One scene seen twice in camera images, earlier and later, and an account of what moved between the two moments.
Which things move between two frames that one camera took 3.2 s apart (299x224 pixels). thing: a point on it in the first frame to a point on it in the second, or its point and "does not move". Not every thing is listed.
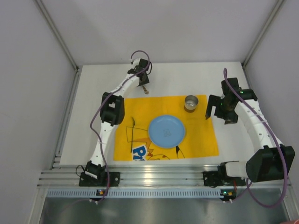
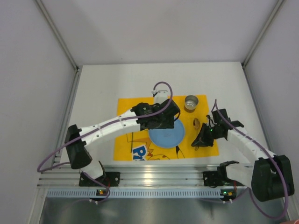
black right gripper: [216, 102] to [206, 135]
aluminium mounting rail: [56, 176] does not move
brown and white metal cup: [191, 101] does not move
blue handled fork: [132, 135] does not move
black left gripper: [143, 79] to [171, 111]
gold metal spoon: [146, 92] to [197, 124]
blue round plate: [167, 131] does not move
